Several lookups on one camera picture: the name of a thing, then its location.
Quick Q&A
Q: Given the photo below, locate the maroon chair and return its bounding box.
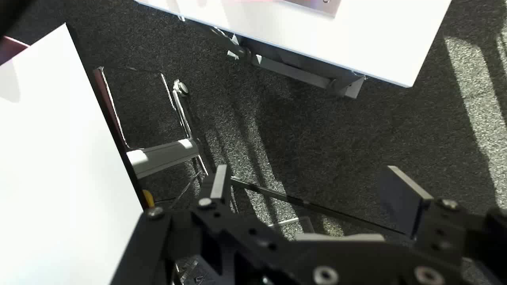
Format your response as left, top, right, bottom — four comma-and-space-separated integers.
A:
0, 35, 29, 68

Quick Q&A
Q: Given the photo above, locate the yellow chair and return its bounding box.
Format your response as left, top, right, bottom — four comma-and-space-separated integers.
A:
142, 188, 159, 209

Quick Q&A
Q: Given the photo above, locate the white robot mount table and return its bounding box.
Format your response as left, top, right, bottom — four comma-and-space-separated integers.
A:
134, 0, 455, 100

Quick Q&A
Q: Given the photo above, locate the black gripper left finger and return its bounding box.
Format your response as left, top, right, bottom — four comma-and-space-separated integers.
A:
210, 163, 231, 203

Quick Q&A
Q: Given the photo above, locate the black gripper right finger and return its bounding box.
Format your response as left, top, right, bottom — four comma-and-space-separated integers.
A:
381, 165, 436, 239

